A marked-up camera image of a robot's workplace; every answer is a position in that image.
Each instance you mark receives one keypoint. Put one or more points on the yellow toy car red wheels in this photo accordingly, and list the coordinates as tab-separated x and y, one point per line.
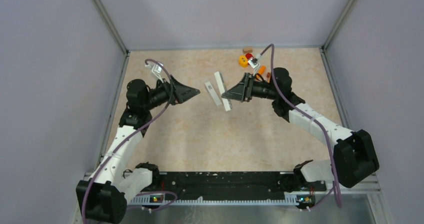
268	76

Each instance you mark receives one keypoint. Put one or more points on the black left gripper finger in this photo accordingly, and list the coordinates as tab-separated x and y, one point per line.
179	87
182	97

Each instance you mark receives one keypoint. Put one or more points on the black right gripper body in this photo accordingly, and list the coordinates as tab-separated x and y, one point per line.
262	90

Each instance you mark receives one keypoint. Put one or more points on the yellow round toy block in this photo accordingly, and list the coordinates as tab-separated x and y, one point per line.
243	61

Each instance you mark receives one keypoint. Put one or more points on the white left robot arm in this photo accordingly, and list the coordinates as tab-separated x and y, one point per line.
104	197

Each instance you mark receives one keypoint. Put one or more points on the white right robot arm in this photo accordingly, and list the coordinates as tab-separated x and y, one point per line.
352	156

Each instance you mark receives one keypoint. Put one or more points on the orange toy microphone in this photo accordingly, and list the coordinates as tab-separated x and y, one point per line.
259	74

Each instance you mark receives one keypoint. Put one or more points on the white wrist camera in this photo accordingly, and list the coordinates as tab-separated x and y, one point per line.
155	71
254	64

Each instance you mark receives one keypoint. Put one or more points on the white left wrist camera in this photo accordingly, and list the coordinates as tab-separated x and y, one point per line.
155	71

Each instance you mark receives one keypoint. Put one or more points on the small wooden block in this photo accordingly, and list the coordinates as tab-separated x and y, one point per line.
247	50

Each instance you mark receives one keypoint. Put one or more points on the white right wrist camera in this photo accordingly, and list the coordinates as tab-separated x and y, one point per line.
254	64

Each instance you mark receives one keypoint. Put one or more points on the white remote battery cover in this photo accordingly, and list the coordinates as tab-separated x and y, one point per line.
213	93

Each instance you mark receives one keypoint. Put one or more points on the white remote control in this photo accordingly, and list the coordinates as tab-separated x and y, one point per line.
222	89

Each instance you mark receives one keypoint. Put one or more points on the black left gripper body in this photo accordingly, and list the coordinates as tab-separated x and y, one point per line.
158	96

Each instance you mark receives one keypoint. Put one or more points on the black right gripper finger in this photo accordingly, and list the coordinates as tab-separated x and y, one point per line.
236	96
242	87

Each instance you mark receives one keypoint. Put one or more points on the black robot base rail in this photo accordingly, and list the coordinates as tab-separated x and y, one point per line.
229	187

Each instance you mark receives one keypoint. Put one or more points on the red round toy block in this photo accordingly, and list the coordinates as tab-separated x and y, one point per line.
249	56

